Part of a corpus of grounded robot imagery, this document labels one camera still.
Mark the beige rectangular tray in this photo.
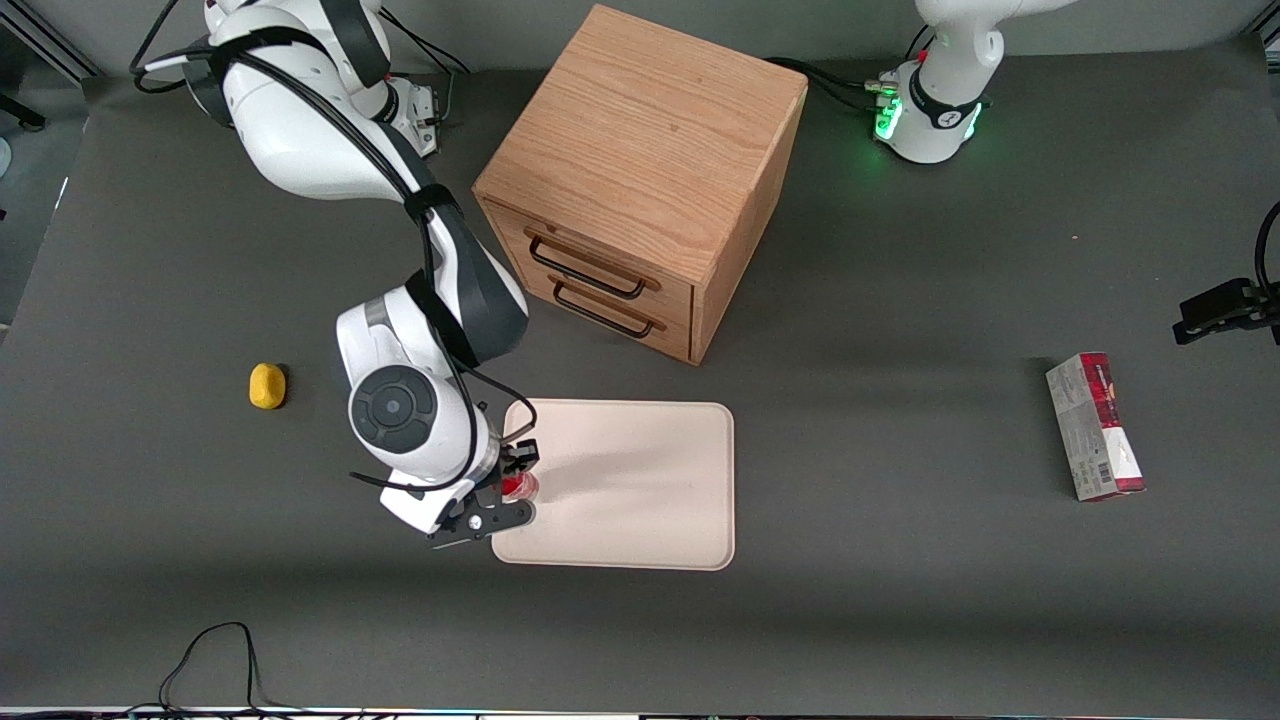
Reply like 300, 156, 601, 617
491, 398, 736, 572

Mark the red grey carton box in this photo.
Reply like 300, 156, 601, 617
1045, 351, 1147, 503

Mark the wooden drawer front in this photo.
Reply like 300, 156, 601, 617
505, 245, 696, 363
485, 200, 696, 326

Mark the yellow lemon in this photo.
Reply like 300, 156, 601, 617
248, 362, 288, 411

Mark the wooden drawer cabinet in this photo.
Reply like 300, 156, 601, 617
472, 3, 809, 366

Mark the black stand leg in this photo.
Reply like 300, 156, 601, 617
0, 93, 48, 132

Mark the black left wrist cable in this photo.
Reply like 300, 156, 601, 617
1254, 200, 1280, 293

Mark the black metal drawer handle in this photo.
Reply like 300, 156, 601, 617
525, 228, 663, 301
548, 275, 668, 340

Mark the thin black looped cable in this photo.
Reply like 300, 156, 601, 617
130, 621, 301, 717

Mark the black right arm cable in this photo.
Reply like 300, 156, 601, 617
130, 0, 542, 497

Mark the black right base cable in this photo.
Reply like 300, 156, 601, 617
380, 8, 473, 126

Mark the thick black left base cable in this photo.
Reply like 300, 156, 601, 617
765, 56, 901, 113

